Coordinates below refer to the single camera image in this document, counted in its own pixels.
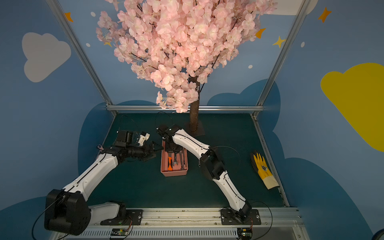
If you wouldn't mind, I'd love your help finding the orange handled adjustable wrench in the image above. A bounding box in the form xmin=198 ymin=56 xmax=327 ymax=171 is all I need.
xmin=168 ymin=154 xmax=173 ymax=172

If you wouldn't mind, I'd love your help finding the pink plastic storage box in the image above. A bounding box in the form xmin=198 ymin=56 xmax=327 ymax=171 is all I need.
xmin=161 ymin=141 xmax=189 ymax=177

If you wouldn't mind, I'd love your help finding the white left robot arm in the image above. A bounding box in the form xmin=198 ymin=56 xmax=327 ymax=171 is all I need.
xmin=44 ymin=142 xmax=157 ymax=236

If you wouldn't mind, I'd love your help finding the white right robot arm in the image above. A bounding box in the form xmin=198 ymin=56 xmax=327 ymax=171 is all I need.
xmin=157 ymin=125 xmax=252 ymax=221

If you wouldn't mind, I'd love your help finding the yellow rubber glove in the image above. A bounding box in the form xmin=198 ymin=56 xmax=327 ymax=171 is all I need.
xmin=251 ymin=151 xmax=280 ymax=190

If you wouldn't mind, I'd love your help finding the pink cherry blossom tree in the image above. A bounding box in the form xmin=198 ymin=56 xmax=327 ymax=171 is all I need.
xmin=96 ymin=0 xmax=278 ymax=133

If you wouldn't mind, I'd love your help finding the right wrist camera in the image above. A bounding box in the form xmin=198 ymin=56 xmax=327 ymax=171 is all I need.
xmin=156 ymin=125 xmax=174 ymax=140

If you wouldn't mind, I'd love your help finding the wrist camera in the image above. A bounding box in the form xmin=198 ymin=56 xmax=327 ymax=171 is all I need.
xmin=156 ymin=125 xmax=174 ymax=140
xmin=114 ymin=130 xmax=150 ymax=148

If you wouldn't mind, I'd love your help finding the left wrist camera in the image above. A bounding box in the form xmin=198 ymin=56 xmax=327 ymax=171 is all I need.
xmin=114 ymin=130 xmax=150 ymax=148

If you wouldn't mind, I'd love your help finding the aluminium frame back bar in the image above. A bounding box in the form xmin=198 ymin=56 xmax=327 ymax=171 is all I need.
xmin=106 ymin=104 xmax=264 ymax=113

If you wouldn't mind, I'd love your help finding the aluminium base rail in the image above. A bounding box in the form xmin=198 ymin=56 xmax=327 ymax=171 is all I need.
xmin=50 ymin=207 xmax=310 ymax=240

